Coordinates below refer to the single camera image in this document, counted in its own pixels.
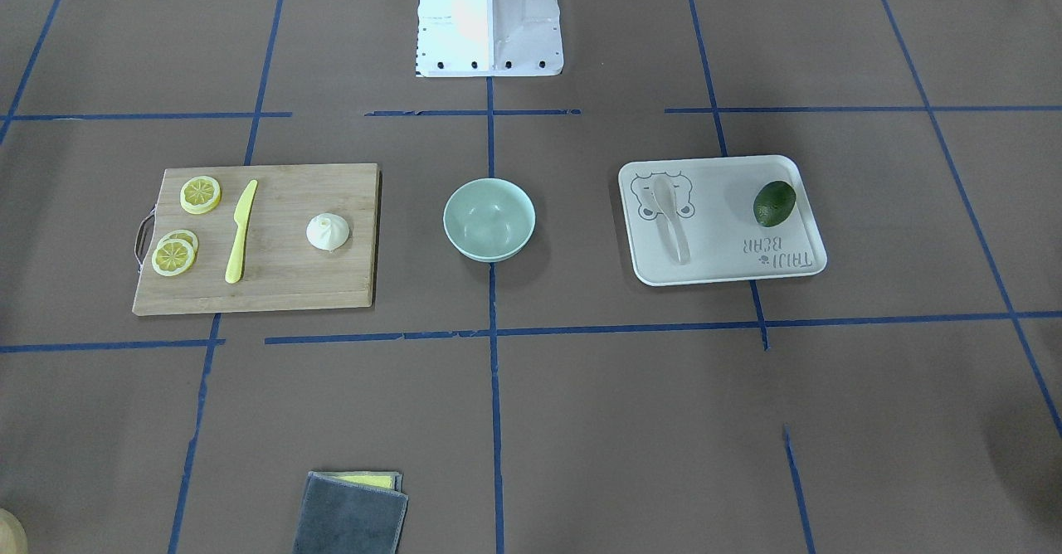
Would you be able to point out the front lemon slice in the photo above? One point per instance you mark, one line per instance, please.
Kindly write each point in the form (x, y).
(173, 257)

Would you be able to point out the bamboo cutting board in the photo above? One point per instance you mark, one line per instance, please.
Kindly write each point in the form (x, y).
(282, 271)

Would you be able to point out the upper lemon slice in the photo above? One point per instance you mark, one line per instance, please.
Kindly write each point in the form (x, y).
(200, 194)

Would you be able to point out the white bear tray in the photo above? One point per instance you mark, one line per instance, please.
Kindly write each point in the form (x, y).
(715, 197)

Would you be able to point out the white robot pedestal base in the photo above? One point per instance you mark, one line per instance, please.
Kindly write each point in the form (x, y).
(488, 38)

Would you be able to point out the grey cleaning cloth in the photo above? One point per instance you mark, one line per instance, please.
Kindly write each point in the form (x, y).
(341, 517)

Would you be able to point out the yellow plastic knife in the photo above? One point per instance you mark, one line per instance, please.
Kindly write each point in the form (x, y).
(242, 213)

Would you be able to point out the rear lemon slice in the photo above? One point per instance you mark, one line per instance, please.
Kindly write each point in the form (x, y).
(182, 234)

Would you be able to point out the light green bowl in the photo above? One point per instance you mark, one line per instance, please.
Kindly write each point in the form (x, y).
(489, 219)

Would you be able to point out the white ceramic spoon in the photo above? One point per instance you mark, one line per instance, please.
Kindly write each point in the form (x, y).
(664, 195)

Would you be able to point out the lemon slice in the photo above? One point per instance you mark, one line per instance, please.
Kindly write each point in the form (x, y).
(173, 257)
(200, 194)
(182, 234)

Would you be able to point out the white steamed bun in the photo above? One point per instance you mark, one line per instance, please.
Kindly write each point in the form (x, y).
(327, 231)

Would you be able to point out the yellow sponge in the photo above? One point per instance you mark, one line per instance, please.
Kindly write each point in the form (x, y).
(376, 479)

